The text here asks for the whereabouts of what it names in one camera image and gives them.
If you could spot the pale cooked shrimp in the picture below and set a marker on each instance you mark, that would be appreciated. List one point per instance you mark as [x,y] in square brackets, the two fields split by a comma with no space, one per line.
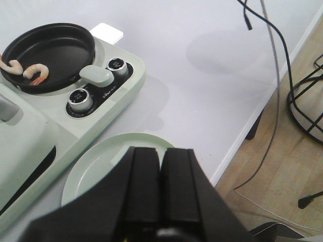
[14,67]

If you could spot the breakfast maker hinged lid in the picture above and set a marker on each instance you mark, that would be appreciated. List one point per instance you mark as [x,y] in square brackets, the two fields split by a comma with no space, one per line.
[27,138]

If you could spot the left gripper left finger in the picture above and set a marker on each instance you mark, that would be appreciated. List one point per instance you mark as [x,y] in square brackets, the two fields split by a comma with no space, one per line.
[126,199]

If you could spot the orange cooked shrimp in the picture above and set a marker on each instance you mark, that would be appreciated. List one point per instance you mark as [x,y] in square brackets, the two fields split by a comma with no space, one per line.
[34,69]

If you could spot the black round frying pan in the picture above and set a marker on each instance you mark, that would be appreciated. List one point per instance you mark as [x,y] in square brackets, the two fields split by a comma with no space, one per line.
[65,48]

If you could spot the silver control knob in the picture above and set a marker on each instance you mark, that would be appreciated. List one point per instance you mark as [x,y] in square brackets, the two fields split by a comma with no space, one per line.
[118,67]
[80,100]

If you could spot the black wire stool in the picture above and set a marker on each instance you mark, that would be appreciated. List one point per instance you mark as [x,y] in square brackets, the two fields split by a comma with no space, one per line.
[304,103]

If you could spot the right silver control knob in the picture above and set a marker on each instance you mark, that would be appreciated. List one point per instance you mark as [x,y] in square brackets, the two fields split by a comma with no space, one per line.
[118,67]

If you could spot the left silver control knob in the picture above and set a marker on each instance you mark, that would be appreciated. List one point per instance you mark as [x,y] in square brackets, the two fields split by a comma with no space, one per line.
[80,100]

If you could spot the mint green round plate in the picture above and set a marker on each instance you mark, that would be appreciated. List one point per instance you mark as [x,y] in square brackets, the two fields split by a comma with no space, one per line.
[100,159]

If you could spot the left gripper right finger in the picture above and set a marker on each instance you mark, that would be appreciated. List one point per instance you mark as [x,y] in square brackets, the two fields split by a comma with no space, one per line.
[192,210]

